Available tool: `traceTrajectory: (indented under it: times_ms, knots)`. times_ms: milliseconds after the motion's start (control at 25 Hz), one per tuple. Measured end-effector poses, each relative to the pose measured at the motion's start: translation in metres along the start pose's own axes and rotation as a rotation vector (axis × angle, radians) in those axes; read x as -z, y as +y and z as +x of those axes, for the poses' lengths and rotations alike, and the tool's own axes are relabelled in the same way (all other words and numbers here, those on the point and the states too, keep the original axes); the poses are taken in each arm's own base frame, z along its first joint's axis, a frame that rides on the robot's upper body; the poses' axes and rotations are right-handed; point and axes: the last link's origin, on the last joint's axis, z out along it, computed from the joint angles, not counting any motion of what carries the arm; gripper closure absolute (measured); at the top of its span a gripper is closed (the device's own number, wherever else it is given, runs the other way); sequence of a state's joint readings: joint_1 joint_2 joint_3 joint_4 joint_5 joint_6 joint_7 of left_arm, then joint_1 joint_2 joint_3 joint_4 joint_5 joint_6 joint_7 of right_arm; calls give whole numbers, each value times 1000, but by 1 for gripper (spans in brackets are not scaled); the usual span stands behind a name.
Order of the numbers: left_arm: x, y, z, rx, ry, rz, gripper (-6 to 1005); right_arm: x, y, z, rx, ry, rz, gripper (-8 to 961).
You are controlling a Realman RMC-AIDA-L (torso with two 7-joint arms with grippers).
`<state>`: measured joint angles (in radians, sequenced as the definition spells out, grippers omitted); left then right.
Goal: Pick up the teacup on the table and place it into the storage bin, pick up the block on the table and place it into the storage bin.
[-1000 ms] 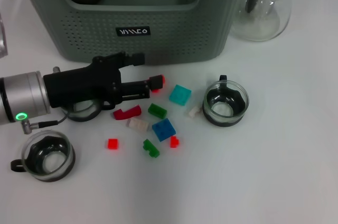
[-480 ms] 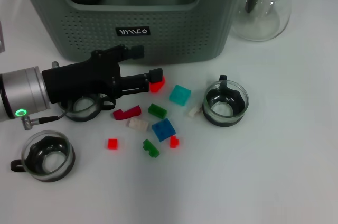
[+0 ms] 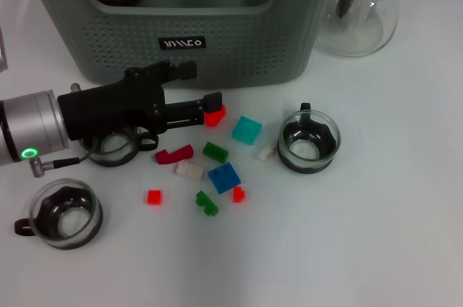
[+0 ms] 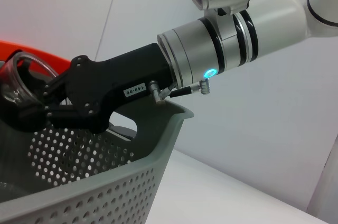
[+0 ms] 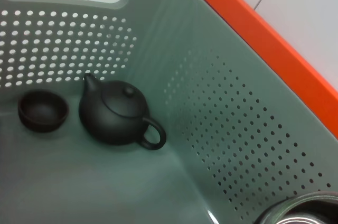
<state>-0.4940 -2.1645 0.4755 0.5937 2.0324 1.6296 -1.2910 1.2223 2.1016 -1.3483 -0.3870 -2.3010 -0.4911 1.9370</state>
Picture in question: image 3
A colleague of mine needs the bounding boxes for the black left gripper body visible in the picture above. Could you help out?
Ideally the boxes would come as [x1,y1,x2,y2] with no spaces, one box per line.
[56,60,177,143]

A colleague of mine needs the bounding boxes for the glass teacup with black sleeve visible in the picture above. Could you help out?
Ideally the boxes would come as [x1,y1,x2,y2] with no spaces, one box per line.
[277,102,342,175]
[81,126,159,168]
[13,177,105,251]

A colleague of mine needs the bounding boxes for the orange-red wedge toy block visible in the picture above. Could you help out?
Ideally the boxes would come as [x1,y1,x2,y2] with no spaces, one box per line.
[204,103,228,128]

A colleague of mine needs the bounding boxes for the grey-green perforated storage bin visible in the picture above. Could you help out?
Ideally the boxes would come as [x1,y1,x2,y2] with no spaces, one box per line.
[16,0,350,89]

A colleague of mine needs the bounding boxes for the dark red curved toy block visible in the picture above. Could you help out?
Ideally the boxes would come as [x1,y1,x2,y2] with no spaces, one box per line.
[154,143,195,166]

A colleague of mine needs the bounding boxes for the teal square toy plate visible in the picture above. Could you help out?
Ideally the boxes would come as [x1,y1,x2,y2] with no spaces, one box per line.
[231,115,263,146]

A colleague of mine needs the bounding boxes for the green rectangular toy brick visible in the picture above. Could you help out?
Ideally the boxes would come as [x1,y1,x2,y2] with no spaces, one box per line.
[201,141,230,164]

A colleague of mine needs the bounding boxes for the white toy brick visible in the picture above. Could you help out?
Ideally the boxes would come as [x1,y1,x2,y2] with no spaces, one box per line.
[257,141,279,162]
[172,161,205,180]

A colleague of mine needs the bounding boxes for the blue square toy brick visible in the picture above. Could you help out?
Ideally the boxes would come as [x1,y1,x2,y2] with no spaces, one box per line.
[207,161,242,195]

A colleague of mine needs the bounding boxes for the small red cube brick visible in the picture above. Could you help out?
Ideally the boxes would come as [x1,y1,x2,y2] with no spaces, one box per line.
[146,189,163,206]

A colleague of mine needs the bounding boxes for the green stepped toy brick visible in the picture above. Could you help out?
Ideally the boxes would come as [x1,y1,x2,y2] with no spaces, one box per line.
[195,190,220,217]

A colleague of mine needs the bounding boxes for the left arm cable with plug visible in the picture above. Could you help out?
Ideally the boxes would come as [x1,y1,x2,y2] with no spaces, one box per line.
[28,147,94,178]

